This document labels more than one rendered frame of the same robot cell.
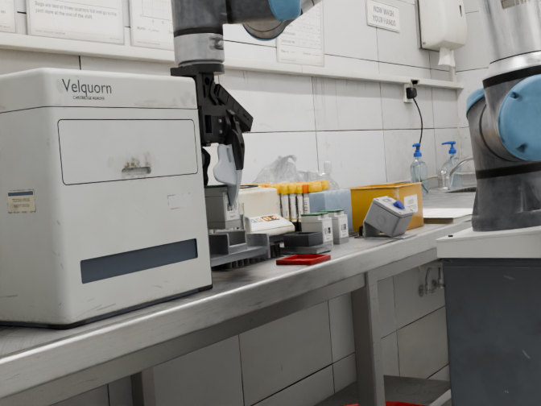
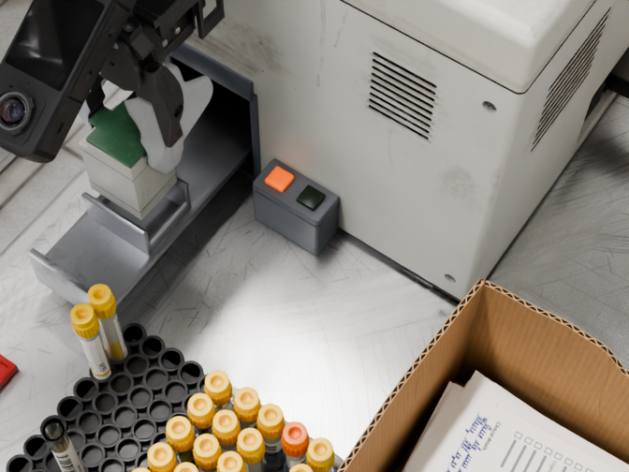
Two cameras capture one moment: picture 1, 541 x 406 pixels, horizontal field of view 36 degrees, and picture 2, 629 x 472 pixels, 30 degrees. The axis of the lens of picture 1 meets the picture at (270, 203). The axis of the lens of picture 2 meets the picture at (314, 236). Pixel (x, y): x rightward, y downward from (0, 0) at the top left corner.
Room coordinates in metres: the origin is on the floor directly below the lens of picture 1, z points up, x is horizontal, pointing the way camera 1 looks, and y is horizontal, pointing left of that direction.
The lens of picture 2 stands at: (1.71, 0.21, 1.65)
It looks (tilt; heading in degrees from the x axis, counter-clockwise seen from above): 59 degrees down; 181
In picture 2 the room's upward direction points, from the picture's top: 1 degrees clockwise
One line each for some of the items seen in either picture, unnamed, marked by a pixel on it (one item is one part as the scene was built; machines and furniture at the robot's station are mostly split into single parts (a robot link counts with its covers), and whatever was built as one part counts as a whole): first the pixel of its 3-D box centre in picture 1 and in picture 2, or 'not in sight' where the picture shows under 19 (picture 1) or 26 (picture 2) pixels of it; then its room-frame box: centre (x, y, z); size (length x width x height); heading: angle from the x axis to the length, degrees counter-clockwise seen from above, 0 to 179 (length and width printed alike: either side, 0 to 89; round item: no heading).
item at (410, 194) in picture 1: (384, 207); not in sight; (1.84, -0.25, 0.93); 0.13 x 0.13 x 0.10; 56
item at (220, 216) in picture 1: (219, 207); (129, 159); (1.26, 0.08, 0.98); 0.05 x 0.04 x 0.06; 57
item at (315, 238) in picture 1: (303, 242); not in sight; (1.52, -0.06, 0.89); 0.09 x 0.05 x 0.04; 55
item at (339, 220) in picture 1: (332, 226); not in sight; (1.64, -0.12, 0.91); 0.05 x 0.04 x 0.07; 57
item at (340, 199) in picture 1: (331, 214); not in sight; (1.75, -0.13, 0.92); 0.10 x 0.07 x 0.10; 142
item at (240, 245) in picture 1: (214, 250); (158, 186); (1.24, 0.09, 0.92); 0.21 x 0.07 x 0.05; 147
